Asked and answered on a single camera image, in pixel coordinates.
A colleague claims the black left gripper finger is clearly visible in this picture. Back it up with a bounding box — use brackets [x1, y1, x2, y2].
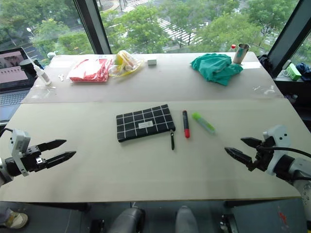
[46, 150, 77, 169]
[36, 139, 67, 151]

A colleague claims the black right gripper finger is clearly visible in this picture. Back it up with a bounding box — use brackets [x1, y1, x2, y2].
[240, 137, 263, 149]
[224, 147, 253, 170]

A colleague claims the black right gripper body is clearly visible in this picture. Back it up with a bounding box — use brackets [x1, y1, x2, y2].
[247, 136, 276, 172]

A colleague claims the white sneaker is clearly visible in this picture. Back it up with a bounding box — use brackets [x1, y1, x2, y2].
[0, 210, 29, 229]

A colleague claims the red and white plastic bag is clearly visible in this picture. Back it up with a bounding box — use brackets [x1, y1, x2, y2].
[66, 58, 115, 84]

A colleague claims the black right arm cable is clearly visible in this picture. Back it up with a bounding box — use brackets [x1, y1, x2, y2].
[261, 145, 311, 158]

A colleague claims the red and black marker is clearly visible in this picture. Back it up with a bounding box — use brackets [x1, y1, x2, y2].
[182, 110, 190, 139]

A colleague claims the white glue tube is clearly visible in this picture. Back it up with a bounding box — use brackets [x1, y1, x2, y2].
[25, 54, 52, 86]

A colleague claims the laptop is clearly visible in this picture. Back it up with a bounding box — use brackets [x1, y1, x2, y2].
[0, 47, 37, 122]

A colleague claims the green highlighter pen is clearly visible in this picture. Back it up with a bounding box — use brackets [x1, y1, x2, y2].
[192, 112, 216, 135]

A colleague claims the small green box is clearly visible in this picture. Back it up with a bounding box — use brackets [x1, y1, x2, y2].
[286, 63, 302, 81]

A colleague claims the grey rounded robot leg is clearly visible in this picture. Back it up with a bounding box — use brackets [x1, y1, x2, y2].
[174, 205, 199, 233]

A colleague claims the dark rounded robot leg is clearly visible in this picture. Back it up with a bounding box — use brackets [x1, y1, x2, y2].
[106, 207, 146, 233]

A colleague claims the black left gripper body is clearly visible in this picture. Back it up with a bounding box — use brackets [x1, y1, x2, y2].
[20, 145, 48, 173]

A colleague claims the green crumpled cloth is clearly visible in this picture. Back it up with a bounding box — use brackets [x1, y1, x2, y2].
[190, 53, 244, 86]

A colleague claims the black grid pencil case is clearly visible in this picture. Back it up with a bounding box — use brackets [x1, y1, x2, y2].
[116, 104, 176, 150]

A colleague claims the clear bag with yellow items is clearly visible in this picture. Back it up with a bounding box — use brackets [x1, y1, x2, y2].
[108, 50, 144, 78]

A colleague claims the stainless steel cup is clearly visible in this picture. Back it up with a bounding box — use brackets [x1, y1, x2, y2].
[233, 43, 250, 66]

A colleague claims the black cylindrical speaker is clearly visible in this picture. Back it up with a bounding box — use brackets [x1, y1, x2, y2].
[19, 59, 37, 78]

